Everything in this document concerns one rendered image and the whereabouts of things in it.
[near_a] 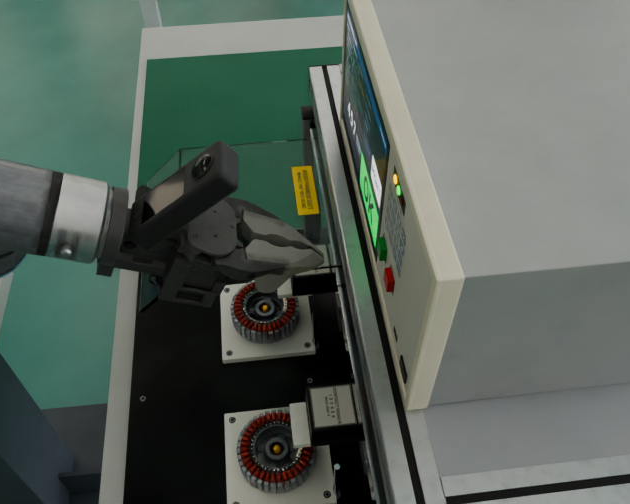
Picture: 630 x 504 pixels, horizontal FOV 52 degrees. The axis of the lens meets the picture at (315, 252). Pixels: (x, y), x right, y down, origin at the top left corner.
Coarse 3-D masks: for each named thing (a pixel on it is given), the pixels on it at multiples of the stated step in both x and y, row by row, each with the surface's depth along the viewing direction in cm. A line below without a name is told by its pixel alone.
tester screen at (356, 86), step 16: (352, 32) 73; (352, 48) 74; (352, 64) 75; (352, 80) 76; (352, 96) 77; (368, 96) 67; (368, 112) 68; (368, 128) 68; (384, 144) 61; (384, 160) 61; (368, 176) 71
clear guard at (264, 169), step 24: (240, 144) 94; (264, 144) 94; (288, 144) 94; (312, 144) 94; (168, 168) 93; (240, 168) 91; (264, 168) 91; (288, 168) 91; (240, 192) 88; (264, 192) 88; (288, 192) 88; (288, 216) 85; (312, 216) 85; (312, 240) 82; (336, 240) 82; (336, 264) 80; (144, 288) 83
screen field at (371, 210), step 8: (360, 176) 77; (360, 184) 77; (368, 184) 71; (368, 192) 72; (368, 200) 72; (368, 208) 73; (368, 216) 73; (376, 216) 68; (376, 224) 69; (376, 232) 69
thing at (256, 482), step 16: (256, 416) 94; (272, 416) 93; (288, 416) 93; (240, 432) 92; (256, 432) 92; (272, 432) 94; (288, 432) 94; (240, 448) 90; (256, 448) 92; (288, 448) 91; (304, 448) 90; (240, 464) 89; (256, 464) 89; (272, 464) 91; (304, 464) 89; (256, 480) 88; (272, 480) 87; (288, 480) 88; (304, 480) 90
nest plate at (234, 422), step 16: (224, 416) 97; (240, 416) 97; (320, 448) 94; (288, 464) 92; (320, 464) 92; (240, 480) 91; (320, 480) 91; (240, 496) 90; (256, 496) 90; (272, 496) 90; (288, 496) 90; (304, 496) 90; (320, 496) 90
